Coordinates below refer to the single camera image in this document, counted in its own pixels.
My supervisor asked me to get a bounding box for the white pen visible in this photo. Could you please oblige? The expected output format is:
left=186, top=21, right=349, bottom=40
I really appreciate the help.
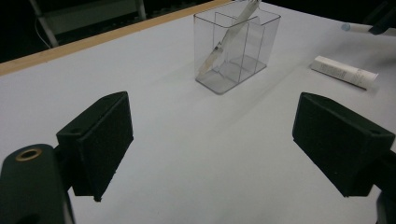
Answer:
left=197, top=0, right=262, bottom=77

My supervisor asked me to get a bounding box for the white cable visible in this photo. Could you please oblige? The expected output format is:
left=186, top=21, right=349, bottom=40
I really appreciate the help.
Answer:
left=33, top=18, right=52, bottom=49

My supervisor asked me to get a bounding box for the clear plastic organizer box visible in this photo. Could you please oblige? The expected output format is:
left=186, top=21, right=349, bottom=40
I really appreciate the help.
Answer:
left=192, top=1, right=282, bottom=95

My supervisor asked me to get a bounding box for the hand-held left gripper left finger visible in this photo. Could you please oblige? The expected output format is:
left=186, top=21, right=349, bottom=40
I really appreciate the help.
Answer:
left=55, top=91, right=134, bottom=203

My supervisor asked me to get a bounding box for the white tube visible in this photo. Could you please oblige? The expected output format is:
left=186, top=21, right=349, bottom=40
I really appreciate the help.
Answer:
left=309, top=55, right=380, bottom=91

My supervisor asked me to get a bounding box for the white table cover sheet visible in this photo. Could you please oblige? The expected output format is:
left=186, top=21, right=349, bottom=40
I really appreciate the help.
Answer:
left=0, top=1, right=396, bottom=224

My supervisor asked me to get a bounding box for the white metal table frame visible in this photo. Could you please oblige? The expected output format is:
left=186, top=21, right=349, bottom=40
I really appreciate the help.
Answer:
left=28, top=0, right=148, bottom=49

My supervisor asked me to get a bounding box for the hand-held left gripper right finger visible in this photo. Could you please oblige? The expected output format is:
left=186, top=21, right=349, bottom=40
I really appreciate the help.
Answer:
left=291, top=91, right=396, bottom=198

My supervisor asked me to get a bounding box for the white stick with pale tip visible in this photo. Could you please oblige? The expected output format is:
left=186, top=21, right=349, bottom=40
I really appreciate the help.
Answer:
left=340, top=22, right=396, bottom=37

